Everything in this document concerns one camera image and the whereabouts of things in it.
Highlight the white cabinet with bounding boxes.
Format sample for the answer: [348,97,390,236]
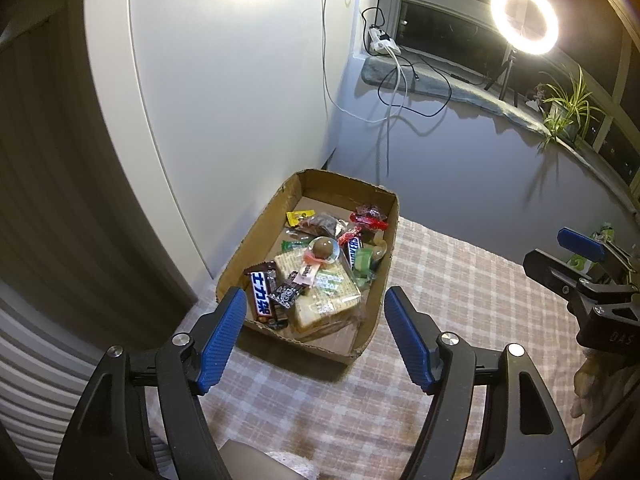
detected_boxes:
[82,0,342,306]

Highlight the red-edged brown cake packet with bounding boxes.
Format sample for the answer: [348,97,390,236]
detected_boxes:
[349,204,390,231]

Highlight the green printed carton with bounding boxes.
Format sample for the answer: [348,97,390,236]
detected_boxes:
[570,222,613,275]

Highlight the black white-print snack packet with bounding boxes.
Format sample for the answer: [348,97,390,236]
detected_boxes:
[267,280,306,312]

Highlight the grey flat device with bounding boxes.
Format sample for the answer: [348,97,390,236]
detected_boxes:
[217,440,321,480]

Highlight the chocolate ball lollipop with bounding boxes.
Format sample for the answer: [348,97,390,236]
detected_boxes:
[292,236,342,287]

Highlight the cardboard box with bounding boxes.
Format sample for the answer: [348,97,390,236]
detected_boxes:
[215,168,401,367]

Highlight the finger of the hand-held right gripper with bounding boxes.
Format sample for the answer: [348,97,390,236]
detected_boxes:
[557,227,640,277]
[522,248,628,307]

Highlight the black tripod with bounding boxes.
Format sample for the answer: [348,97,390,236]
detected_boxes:
[484,50,519,107]

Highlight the white cable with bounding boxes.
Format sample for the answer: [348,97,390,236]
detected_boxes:
[320,0,403,176]

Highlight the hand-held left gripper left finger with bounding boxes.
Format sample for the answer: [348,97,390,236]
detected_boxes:
[52,286,248,480]

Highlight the green candy packet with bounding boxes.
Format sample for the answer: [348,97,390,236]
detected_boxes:
[350,245,381,282]

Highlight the checked tablecloth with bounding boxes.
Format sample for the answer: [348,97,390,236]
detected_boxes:
[150,217,591,480]

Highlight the clear packet brown nuts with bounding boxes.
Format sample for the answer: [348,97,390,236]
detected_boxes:
[300,212,351,236]

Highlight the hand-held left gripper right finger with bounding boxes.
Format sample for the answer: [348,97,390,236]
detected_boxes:
[384,286,583,480]

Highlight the potted spider plant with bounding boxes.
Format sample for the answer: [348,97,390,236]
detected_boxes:
[535,65,606,147]

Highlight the clear cracker packet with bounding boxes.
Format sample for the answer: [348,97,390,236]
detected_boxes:
[274,250,362,333]

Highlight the grey ribbed panel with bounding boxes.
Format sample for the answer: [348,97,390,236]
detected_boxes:
[0,10,217,480]

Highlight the white power strip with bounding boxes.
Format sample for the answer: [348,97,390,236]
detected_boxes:
[367,27,401,55]

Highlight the white window frame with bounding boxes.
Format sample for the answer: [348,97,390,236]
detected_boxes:
[380,0,640,191]

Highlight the white ring light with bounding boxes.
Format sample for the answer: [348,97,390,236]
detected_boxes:
[490,0,559,56]

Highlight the beige cloth bundle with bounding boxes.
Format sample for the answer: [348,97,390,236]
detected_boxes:
[571,350,640,461]

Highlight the black cable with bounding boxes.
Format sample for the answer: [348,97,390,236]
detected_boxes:
[361,7,453,120]

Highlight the brown chocolate bar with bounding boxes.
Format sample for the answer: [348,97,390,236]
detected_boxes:
[243,261,281,322]
[336,227,368,266]

